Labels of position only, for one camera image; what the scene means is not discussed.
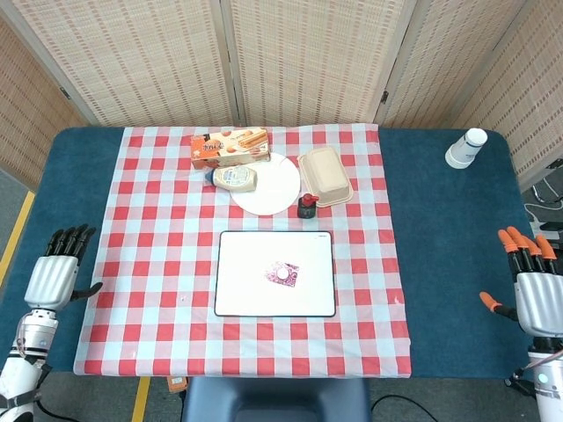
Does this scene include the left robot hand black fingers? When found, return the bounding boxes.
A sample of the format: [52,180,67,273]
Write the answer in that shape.
[24,223,104,312]

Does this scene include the white paper cup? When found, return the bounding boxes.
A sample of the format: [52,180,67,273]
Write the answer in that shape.
[444,127,489,170]

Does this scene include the orange biscuit box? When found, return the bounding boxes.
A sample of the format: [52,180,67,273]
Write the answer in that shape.
[190,127,271,171]

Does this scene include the white board with black edge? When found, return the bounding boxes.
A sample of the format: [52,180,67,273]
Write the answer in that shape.
[214,229,337,318]

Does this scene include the cream mayonnaise squeeze bottle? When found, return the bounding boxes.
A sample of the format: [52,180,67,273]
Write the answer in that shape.
[203,164,259,193]

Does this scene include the pink patterned packet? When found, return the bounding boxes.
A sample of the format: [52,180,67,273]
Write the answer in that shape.
[264,261,301,287]

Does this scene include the black floor cable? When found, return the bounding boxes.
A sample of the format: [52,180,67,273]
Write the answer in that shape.
[369,394,435,422]

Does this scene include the red white checkered tablecloth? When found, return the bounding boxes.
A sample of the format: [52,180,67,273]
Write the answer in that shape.
[72,123,413,380]

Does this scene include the beige lidded food container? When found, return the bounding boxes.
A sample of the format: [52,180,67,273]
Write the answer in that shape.
[296,147,355,208]

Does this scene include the dark blue table cover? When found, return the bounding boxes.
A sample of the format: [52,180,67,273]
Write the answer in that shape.
[0,126,546,382]

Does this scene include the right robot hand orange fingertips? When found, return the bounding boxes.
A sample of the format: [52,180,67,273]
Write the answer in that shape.
[479,226,563,339]

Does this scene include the black bottle with red cap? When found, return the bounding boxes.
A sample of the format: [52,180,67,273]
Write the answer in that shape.
[296,193,319,220]

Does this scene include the white round plate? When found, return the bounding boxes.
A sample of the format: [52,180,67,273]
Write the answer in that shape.
[230,152,302,216]

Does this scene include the woven folding screen panel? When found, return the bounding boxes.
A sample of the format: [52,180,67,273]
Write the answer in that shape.
[219,0,417,128]
[448,0,563,190]
[373,0,540,131]
[0,0,241,128]
[0,17,87,190]

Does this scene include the white power strip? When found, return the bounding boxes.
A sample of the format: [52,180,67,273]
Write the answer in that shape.
[527,219,563,242]

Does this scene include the dark blue padded seat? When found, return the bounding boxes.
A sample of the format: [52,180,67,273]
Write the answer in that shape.
[181,376,371,422]

